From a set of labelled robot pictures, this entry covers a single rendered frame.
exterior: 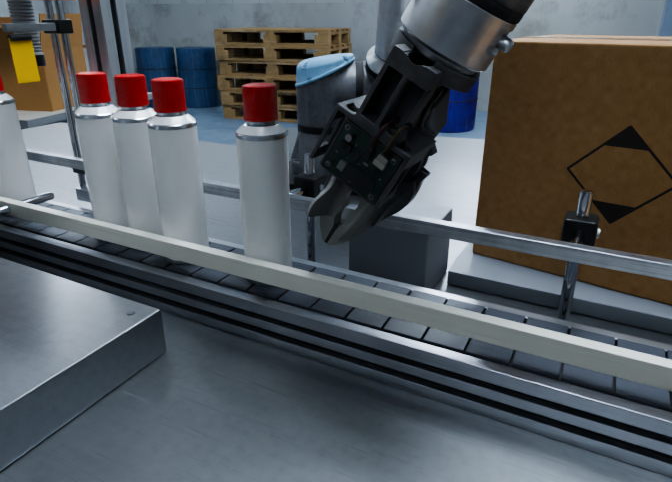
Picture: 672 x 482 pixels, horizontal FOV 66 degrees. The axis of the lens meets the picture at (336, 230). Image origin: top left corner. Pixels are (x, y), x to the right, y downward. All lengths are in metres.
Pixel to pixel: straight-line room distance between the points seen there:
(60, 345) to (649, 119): 0.60
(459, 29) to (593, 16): 6.76
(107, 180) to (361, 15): 6.71
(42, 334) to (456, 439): 0.37
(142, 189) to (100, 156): 0.07
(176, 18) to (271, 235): 7.91
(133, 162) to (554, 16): 6.65
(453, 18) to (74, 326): 0.42
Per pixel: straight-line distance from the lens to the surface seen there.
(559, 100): 0.64
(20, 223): 0.84
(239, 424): 0.47
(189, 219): 0.60
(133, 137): 0.63
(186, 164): 0.59
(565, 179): 0.66
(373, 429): 0.46
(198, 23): 8.21
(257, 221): 0.53
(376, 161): 0.40
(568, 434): 0.48
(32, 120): 2.34
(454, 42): 0.39
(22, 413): 0.48
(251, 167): 0.51
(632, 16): 7.20
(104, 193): 0.69
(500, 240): 0.50
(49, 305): 0.59
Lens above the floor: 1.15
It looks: 22 degrees down
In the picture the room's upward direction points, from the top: straight up
